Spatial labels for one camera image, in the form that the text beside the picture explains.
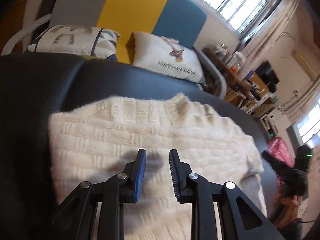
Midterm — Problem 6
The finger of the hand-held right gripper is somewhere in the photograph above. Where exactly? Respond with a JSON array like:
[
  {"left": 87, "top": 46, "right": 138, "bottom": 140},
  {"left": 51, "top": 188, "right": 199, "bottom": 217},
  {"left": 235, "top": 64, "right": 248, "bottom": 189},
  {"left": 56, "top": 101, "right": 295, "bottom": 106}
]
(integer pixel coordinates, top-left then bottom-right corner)
[{"left": 261, "top": 150, "right": 293, "bottom": 180}]

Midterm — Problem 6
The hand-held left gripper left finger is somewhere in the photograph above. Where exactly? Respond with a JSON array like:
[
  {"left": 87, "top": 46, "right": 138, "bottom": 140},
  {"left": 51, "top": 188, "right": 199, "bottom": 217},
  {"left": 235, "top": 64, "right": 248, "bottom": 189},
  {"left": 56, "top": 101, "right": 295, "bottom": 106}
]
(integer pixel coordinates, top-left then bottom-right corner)
[{"left": 35, "top": 149, "right": 146, "bottom": 240}]

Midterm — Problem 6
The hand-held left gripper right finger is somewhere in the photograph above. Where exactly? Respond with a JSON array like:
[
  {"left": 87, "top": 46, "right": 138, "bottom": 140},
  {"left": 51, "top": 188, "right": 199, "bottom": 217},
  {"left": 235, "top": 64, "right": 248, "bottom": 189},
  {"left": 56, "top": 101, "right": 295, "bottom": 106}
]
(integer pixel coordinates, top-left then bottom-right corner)
[{"left": 169, "top": 149, "right": 285, "bottom": 240}]

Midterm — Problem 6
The cream knit sweater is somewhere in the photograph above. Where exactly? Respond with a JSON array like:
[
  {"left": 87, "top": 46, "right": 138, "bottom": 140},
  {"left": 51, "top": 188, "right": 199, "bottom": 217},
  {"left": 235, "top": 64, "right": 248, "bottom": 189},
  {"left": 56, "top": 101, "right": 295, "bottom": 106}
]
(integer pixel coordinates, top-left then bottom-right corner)
[{"left": 48, "top": 92, "right": 268, "bottom": 240}]

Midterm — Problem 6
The pink quilt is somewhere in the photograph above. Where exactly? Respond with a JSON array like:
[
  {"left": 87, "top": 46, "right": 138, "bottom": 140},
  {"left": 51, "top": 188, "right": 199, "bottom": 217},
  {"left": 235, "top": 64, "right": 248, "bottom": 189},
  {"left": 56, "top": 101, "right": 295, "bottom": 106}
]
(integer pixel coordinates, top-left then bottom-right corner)
[{"left": 267, "top": 136, "right": 294, "bottom": 188}]

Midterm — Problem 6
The small barred window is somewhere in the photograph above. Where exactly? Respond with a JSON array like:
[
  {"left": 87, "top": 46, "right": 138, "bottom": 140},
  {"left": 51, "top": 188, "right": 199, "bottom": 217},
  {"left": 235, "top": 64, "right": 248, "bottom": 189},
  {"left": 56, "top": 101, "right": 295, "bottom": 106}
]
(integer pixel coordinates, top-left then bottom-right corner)
[{"left": 294, "top": 100, "right": 320, "bottom": 148}]

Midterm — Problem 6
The beige patterned curtain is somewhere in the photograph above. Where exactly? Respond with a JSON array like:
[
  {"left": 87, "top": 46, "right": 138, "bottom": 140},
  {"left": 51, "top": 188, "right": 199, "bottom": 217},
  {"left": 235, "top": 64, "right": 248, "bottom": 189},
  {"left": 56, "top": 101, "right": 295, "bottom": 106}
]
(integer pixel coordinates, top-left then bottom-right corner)
[
  {"left": 277, "top": 80, "right": 320, "bottom": 120},
  {"left": 237, "top": 0, "right": 300, "bottom": 63}
]

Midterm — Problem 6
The black television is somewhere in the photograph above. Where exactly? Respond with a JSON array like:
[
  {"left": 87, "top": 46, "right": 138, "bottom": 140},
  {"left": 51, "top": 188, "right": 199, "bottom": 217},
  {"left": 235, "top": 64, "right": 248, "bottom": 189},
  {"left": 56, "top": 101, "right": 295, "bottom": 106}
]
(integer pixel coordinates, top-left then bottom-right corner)
[{"left": 255, "top": 60, "right": 280, "bottom": 84}]

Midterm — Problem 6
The wooden desk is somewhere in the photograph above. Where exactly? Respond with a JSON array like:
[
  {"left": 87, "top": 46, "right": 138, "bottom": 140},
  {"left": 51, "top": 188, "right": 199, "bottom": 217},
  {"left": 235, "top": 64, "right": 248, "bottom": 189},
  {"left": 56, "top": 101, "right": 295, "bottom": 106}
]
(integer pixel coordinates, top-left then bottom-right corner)
[{"left": 202, "top": 46, "right": 250, "bottom": 100}]

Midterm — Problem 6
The white deer print pillow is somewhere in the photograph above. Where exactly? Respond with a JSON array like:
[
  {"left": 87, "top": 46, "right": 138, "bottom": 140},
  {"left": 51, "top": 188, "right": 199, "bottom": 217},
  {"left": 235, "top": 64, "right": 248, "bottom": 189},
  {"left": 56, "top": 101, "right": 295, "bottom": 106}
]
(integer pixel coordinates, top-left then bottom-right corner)
[{"left": 131, "top": 32, "right": 205, "bottom": 83}]

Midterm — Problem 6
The geometric print pillow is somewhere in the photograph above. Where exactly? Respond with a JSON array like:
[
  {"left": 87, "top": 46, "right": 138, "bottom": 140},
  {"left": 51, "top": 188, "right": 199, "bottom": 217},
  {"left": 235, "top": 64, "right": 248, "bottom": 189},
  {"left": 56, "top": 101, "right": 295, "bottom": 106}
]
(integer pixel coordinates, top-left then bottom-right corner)
[{"left": 26, "top": 25, "right": 121, "bottom": 61}]

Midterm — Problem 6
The grey yellow blue sofa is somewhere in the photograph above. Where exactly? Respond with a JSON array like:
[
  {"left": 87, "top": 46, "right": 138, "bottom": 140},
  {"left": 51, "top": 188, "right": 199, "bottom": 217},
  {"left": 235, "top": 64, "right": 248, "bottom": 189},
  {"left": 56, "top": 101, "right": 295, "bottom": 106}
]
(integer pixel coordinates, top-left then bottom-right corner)
[{"left": 0, "top": 0, "right": 228, "bottom": 100}]

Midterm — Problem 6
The wide barred window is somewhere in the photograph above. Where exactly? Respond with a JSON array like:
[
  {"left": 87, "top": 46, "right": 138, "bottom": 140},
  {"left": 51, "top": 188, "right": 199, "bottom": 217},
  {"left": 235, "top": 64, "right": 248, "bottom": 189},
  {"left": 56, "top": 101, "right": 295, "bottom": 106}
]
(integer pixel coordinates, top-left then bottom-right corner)
[{"left": 185, "top": 0, "right": 278, "bottom": 34}]

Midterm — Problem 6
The orange wooden wardrobe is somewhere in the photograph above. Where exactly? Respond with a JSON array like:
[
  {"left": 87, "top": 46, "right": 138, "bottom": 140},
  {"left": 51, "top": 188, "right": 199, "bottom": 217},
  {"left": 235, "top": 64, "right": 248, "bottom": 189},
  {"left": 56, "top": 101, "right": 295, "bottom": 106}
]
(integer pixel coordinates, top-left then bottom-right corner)
[{"left": 0, "top": 0, "right": 33, "bottom": 53}]

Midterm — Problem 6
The wall air conditioner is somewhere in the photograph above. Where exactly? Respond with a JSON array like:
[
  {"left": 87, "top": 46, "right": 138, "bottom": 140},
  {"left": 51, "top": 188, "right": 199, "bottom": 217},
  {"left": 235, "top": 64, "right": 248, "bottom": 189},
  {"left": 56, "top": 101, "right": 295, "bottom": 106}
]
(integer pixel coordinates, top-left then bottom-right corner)
[{"left": 292, "top": 50, "right": 318, "bottom": 80}]

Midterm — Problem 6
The black upright post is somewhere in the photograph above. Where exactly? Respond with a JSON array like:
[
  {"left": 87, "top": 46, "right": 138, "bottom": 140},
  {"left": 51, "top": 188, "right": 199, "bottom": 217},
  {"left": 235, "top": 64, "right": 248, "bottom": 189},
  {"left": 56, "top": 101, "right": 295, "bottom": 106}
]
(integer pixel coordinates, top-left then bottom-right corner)
[{"left": 37, "top": 0, "right": 67, "bottom": 24}]

